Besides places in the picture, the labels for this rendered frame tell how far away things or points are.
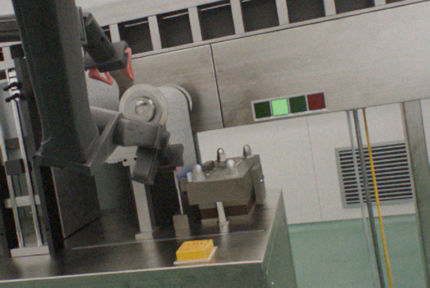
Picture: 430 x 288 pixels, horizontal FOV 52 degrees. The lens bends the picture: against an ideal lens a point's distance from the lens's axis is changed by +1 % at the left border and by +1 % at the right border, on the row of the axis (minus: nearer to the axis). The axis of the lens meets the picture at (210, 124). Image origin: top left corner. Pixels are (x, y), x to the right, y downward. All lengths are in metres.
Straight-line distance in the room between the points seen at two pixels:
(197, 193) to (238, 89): 0.46
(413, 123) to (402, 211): 2.39
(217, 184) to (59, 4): 0.82
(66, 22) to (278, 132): 3.45
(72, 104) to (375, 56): 1.14
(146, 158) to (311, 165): 2.92
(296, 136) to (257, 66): 2.38
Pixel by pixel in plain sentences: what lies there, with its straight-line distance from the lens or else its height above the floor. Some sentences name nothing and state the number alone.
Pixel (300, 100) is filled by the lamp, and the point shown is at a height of 1.20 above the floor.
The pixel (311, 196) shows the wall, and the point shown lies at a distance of 3.95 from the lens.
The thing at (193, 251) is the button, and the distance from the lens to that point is 1.01.
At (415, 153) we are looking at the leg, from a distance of 1.72.
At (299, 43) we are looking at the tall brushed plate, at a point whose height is 1.39.
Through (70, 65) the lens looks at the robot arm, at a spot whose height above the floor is 1.31.
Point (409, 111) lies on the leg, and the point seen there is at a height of 1.09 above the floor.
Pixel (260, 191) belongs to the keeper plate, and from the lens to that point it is 1.35.
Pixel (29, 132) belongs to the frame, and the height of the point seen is 1.24.
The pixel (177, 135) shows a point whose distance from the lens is 1.32.
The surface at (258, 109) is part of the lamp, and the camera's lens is 1.51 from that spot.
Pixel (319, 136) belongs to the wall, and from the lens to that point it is 3.86.
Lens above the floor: 1.24
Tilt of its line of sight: 3 degrees down
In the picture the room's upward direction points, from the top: 9 degrees counter-clockwise
